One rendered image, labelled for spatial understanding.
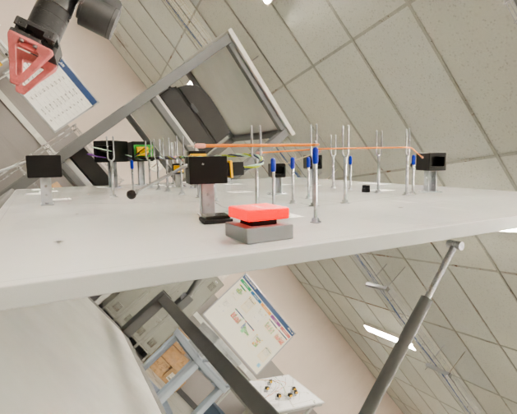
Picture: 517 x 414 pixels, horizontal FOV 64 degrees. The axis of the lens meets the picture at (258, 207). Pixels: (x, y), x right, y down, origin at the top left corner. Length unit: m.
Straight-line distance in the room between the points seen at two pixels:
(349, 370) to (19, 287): 10.16
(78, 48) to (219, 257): 8.26
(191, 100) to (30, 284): 1.46
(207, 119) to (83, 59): 6.84
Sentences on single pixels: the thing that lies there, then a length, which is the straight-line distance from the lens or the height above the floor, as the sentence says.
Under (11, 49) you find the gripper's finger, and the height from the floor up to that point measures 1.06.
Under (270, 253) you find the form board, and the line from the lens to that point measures 0.40.
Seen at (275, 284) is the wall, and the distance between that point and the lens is 8.98.
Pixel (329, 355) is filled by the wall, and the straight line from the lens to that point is 9.99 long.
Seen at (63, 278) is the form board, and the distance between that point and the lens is 0.35.
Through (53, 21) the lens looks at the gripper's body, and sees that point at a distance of 0.84.
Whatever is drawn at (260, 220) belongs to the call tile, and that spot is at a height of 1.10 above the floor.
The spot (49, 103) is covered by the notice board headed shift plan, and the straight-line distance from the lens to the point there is 8.27.
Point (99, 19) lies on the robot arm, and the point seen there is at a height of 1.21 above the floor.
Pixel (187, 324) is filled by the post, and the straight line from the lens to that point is 1.33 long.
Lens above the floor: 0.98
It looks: 18 degrees up
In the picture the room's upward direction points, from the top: 48 degrees clockwise
